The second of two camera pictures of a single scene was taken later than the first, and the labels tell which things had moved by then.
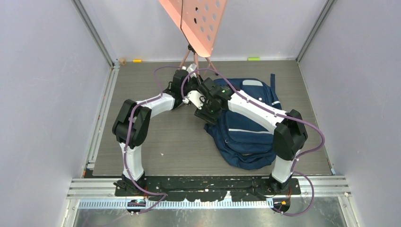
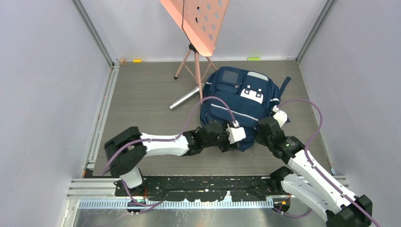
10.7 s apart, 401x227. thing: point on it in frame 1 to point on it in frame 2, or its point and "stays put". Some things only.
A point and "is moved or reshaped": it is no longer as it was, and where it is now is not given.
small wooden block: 122,61 stays put
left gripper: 196,80 to 228,145
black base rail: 204,188 stays put
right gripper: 212,118 to 258,138
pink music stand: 199,21 stays put
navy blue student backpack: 247,143 is moved or reshaped
